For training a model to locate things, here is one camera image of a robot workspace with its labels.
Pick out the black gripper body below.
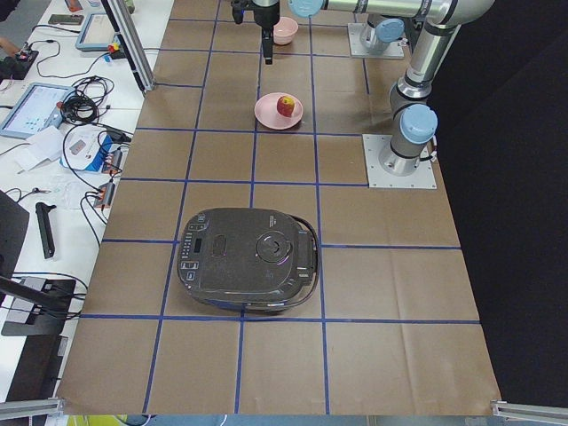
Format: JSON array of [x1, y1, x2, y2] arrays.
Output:
[[252, 0, 280, 30]]

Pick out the pink bowl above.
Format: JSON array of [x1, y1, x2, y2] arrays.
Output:
[[273, 16, 299, 45]]

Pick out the red yellow apple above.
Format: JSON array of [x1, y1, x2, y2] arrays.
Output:
[[276, 95, 296, 118]]

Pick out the pink plate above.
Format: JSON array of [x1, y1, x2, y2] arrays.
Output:
[[254, 92, 304, 130]]

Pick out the far teach pendant tablet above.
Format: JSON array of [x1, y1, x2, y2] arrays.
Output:
[[75, 12, 118, 51]]

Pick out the teach pendant tablet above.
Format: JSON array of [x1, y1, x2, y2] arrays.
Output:
[[1, 83, 74, 139], [75, 12, 118, 51]]

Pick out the blue white box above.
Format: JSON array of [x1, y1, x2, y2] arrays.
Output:
[[59, 124, 113, 172]]

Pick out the black rice cooker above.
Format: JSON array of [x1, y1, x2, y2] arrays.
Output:
[[177, 208, 321, 312]]

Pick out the near teach pendant tablet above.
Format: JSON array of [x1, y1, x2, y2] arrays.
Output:
[[1, 83, 74, 139]]

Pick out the black bar tool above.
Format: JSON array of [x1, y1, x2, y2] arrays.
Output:
[[35, 202, 56, 259]]

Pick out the black monitor stand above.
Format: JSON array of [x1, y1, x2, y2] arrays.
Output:
[[1, 193, 76, 336]]

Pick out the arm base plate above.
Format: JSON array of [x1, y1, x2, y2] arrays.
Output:
[[362, 134, 438, 190], [348, 19, 405, 59]]

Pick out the aluminium frame post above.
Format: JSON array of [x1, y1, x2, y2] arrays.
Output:
[[101, 0, 155, 93]]

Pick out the black cable bundle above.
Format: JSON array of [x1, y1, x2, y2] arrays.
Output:
[[59, 75, 112, 125]]

